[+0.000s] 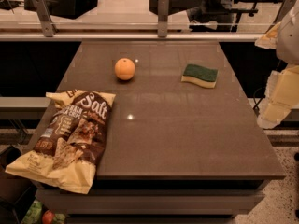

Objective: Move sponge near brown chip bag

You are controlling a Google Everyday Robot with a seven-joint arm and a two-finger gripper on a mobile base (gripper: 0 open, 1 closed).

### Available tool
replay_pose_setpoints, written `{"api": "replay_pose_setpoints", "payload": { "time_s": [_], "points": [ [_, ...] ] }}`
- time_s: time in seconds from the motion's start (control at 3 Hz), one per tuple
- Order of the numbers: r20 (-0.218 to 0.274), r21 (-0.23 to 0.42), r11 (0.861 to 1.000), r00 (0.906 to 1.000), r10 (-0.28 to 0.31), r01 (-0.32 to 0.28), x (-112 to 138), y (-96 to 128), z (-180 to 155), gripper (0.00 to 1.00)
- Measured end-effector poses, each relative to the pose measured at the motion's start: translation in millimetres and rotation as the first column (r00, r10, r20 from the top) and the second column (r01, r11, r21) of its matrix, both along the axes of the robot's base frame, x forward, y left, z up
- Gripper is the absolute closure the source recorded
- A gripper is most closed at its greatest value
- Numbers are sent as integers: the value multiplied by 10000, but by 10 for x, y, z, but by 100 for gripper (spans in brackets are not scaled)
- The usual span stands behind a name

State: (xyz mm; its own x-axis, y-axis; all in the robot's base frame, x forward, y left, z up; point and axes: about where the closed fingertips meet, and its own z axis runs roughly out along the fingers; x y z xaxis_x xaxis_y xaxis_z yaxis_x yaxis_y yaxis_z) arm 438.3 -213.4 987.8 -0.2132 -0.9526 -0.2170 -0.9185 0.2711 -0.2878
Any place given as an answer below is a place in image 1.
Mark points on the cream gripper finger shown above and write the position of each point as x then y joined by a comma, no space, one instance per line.
281,96
269,39

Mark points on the green and yellow sponge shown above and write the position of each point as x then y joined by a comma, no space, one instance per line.
200,75

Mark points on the brown chip bag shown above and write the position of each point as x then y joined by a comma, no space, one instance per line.
66,155

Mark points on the black office chair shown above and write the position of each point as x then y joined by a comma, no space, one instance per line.
224,6

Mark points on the orange fruit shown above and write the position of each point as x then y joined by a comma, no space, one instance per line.
124,69

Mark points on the red tomato under table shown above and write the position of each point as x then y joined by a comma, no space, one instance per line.
47,217

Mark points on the right metal rail bracket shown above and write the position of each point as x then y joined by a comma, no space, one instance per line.
284,9

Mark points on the metal rail bracket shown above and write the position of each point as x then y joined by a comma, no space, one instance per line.
163,7
42,11
284,9

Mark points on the middle metal rail bracket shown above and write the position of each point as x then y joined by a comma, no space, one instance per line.
163,7

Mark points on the left metal rail bracket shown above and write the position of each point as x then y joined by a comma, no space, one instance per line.
42,11

